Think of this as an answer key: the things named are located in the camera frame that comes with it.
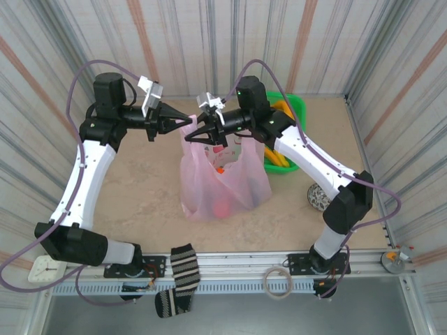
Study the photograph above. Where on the pink plastic bag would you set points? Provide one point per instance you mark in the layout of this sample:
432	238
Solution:
195	181

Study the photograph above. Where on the dark purple fake fruit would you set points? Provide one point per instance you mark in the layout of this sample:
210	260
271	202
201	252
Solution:
254	193

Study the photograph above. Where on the red fake dragon fruit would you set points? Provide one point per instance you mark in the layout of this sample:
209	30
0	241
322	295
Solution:
221	209

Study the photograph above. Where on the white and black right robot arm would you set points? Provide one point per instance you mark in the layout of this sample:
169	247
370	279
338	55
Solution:
307	157

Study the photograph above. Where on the green plastic basket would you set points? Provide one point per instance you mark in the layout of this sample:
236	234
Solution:
298	104

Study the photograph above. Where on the patterned round ball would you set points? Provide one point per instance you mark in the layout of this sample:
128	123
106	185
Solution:
317	197

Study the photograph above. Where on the black striped sock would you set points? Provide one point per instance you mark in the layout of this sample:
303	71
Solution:
183	272

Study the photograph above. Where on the black controller board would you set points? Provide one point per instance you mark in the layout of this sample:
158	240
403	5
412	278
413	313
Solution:
132	289
321	286

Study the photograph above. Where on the white square clock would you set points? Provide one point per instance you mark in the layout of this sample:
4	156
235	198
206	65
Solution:
45	270

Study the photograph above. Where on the grey round spool orange part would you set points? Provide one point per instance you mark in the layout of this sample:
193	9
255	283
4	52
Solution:
391	263

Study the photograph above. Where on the aluminium mounting rail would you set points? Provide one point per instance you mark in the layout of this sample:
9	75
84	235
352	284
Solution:
237	261

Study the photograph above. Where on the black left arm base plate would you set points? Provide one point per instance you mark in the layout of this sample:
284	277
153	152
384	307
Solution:
157	265

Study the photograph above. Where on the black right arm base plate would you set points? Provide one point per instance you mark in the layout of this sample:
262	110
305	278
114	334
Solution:
297	265

